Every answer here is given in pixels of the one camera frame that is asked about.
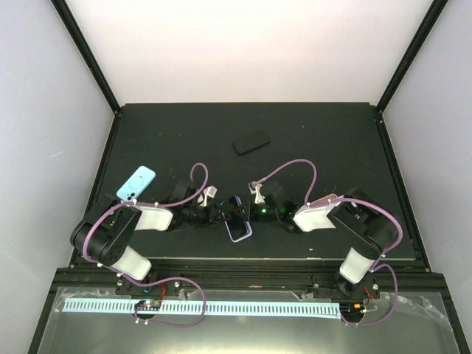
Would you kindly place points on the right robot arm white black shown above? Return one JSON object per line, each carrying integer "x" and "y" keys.
{"x": 369, "y": 230}

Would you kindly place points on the white slotted cable duct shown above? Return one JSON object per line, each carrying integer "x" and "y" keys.
{"x": 209, "y": 308}

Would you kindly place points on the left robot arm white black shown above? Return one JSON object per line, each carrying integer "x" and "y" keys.
{"x": 104, "y": 234}

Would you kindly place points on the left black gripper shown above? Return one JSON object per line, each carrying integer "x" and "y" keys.
{"x": 213, "y": 215}

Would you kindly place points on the black phone case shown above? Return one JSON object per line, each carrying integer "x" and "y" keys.
{"x": 251, "y": 141}

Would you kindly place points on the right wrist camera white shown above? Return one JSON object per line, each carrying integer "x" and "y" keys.
{"x": 255, "y": 188}

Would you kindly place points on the black frame post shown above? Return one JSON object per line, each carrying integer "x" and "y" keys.
{"x": 416, "y": 43}
{"x": 73, "y": 29}

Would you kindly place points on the left black frame post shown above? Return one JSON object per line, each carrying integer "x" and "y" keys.
{"x": 73, "y": 29}

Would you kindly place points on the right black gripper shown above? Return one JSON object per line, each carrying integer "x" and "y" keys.
{"x": 248, "y": 209}

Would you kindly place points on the right black frame post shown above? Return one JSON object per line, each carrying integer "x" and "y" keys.
{"x": 416, "y": 43}

